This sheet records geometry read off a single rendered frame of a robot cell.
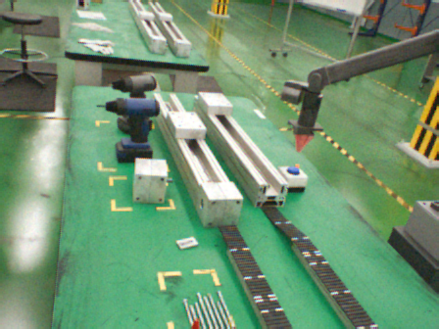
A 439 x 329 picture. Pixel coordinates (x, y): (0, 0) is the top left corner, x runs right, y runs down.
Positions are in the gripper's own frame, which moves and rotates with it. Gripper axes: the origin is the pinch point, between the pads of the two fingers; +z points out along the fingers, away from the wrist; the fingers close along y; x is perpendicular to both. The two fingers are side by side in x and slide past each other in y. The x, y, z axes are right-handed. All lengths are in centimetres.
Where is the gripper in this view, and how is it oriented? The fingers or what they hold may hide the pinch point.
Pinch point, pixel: (298, 149)
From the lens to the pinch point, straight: 143.0
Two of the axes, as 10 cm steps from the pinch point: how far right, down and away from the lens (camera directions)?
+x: 2.8, 4.8, -8.3
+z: -1.7, 8.8, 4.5
